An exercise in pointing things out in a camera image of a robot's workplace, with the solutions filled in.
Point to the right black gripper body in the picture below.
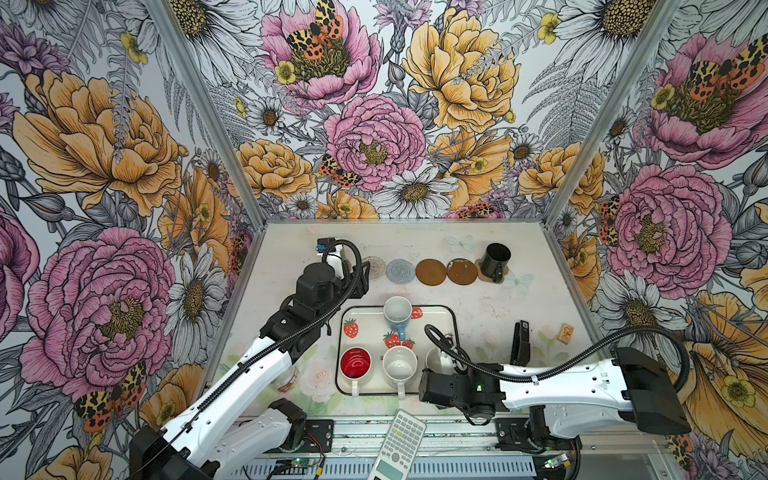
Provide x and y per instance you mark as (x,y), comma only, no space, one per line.
(463,407)

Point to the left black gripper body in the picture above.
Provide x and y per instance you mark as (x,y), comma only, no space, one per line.
(342,286)

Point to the purple white mug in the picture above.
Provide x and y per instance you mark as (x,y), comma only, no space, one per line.
(440,362)

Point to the white woven round coaster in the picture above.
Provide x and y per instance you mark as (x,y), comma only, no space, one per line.
(377,267)

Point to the red mug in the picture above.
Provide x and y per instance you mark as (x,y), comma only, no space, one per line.
(355,366)

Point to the blue white mug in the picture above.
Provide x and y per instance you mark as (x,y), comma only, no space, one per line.
(397,311)

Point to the blue grey fabric coaster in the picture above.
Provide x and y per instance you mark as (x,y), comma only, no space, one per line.
(400,272)

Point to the brown round wooden coaster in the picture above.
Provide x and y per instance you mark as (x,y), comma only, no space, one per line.
(462,271)

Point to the black mug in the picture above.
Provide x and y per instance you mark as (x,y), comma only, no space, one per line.
(495,258)

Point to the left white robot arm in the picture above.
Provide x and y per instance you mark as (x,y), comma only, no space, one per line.
(205,441)

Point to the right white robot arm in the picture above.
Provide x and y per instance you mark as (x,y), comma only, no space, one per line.
(630,388)

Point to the paw print cork coaster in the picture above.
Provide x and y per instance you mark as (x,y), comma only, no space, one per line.
(482,277)

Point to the strawberry print serving tray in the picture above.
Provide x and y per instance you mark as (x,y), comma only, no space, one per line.
(365,327)

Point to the clear glass jar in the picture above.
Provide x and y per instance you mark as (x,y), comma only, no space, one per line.
(285,382)

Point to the small orange biscuit tile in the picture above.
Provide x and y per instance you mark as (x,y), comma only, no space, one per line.
(565,334)

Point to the white calculator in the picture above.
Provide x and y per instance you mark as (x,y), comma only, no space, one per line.
(399,448)

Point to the right green circuit board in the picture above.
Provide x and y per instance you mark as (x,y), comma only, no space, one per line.
(559,461)

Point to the green circuit board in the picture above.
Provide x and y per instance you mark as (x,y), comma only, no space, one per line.
(297,466)
(559,461)

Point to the left green circuit board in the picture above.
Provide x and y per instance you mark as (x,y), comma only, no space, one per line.
(297,466)

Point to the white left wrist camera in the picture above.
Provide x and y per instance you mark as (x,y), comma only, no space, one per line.
(332,254)

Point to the black handle tool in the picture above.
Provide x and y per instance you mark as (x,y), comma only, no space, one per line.
(521,348)

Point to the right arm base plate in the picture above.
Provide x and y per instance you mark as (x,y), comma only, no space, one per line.
(516,433)

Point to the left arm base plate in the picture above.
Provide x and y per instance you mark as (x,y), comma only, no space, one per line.
(318,436)

